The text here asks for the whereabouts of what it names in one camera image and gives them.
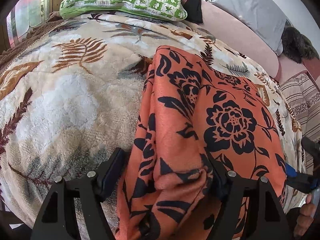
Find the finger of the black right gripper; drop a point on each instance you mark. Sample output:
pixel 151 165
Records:
pixel 304 183
pixel 311 147

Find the dark furry cushion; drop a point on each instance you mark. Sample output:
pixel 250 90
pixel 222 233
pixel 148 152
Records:
pixel 297 46

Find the wooden glass wardrobe door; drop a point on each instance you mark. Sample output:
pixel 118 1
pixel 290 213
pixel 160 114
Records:
pixel 24 16

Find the pink bed headboard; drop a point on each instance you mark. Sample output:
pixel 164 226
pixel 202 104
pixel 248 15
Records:
pixel 238 36

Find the cream leaf-print fleece blanket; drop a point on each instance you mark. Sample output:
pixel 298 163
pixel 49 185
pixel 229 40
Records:
pixel 72 92

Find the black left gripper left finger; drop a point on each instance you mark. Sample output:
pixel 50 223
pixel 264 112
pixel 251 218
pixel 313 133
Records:
pixel 57 217

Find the right hand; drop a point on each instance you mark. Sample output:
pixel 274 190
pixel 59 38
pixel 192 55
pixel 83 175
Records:
pixel 305 218

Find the grey pillow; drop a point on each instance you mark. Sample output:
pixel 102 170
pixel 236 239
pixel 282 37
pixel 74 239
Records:
pixel 263 17

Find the striped beige pillow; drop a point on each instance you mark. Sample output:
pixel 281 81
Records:
pixel 303 98

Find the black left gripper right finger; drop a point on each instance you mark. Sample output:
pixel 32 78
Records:
pixel 265 217

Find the orange black floral garment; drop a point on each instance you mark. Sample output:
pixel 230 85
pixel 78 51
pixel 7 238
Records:
pixel 189 113

